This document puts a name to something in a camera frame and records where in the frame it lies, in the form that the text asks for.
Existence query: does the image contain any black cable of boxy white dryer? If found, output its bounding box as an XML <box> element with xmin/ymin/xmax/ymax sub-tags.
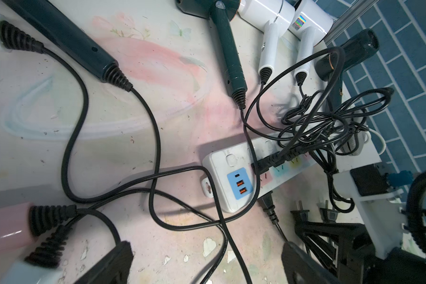
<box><xmin>244</xmin><ymin>45</ymin><xmax>347</xmax><ymax>160</ymax></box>

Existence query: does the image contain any grey oval pad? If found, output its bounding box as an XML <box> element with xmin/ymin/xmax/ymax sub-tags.
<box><xmin>335</xmin><ymin>131</ymin><xmax>369</xmax><ymax>156</ymax></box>

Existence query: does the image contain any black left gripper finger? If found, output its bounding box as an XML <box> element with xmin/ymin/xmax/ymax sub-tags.
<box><xmin>75</xmin><ymin>241</ymin><xmax>134</xmax><ymax>284</ymax></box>

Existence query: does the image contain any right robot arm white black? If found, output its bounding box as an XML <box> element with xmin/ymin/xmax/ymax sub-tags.
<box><xmin>281</xmin><ymin>222</ymin><xmax>426</xmax><ymax>284</ymax></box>

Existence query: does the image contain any pink hair dryer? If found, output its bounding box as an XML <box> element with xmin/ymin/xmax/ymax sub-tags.
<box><xmin>0</xmin><ymin>202</ymin><xmax>77</xmax><ymax>254</ymax></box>

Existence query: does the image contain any dark green slim hair dryer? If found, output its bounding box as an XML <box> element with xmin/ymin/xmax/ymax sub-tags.
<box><xmin>4</xmin><ymin>0</ymin><xmax>133</xmax><ymax>92</ymax></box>

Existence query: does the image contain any dark green boxy hair dryer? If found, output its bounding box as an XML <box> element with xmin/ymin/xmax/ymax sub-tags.
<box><xmin>176</xmin><ymin>0</ymin><xmax>247</xmax><ymax>110</ymax></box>

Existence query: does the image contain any white boxy hair dryer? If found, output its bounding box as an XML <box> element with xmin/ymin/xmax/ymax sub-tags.
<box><xmin>238</xmin><ymin>0</ymin><xmax>295</xmax><ymax>85</ymax></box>

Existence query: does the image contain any dark teal round hair dryer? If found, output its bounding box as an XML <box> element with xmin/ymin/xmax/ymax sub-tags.
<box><xmin>315</xmin><ymin>28</ymin><xmax>379</xmax><ymax>111</ymax></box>

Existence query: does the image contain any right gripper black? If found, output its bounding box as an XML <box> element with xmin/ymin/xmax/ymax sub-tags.
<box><xmin>281</xmin><ymin>222</ymin><xmax>376</xmax><ymax>284</ymax></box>

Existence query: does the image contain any white power strip cord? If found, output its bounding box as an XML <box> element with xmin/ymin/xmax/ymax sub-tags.
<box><xmin>361</xmin><ymin>127</ymin><xmax>388</xmax><ymax>157</ymax></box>

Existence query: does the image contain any white multicolour power strip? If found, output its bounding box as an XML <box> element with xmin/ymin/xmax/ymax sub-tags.
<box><xmin>198</xmin><ymin>136</ymin><xmax>315</xmax><ymax>214</ymax></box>

